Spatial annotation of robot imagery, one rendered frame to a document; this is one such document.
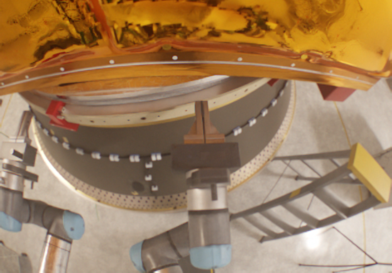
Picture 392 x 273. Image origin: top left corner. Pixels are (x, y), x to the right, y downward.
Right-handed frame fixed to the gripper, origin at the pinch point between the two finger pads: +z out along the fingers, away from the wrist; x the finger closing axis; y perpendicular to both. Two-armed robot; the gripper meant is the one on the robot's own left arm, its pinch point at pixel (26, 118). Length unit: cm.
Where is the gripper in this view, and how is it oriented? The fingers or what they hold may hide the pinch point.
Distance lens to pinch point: 60.4
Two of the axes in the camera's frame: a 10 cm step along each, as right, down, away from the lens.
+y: 0.6, -4.3, -9.0
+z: -0.5, -9.0, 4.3
